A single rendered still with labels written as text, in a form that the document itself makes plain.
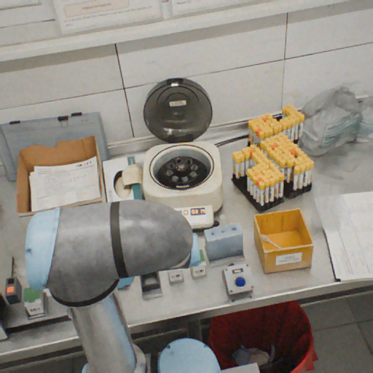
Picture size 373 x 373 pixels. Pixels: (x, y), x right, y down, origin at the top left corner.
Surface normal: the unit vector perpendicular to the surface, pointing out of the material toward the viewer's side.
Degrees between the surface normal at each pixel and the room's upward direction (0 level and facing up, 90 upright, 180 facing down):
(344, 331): 0
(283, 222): 90
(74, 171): 1
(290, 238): 0
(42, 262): 56
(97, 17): 94
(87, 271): 81
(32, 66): 90
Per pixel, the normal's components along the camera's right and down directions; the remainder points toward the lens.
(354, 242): -0.07, -0.70
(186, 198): 0.03, 0.71
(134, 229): 0.21, -0.27
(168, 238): 0.71, 0.00
